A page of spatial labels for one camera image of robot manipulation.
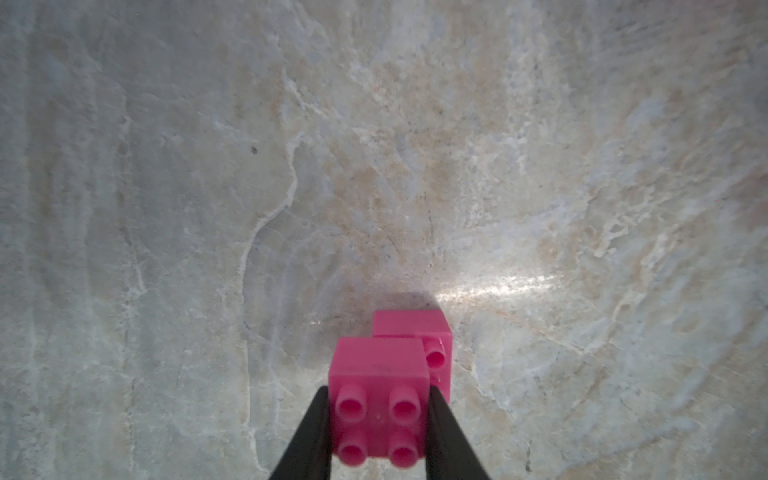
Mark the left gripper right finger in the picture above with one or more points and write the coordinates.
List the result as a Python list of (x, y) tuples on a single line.
[(448, 453)]

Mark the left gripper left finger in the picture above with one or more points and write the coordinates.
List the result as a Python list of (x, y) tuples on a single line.
[(308, 454)]

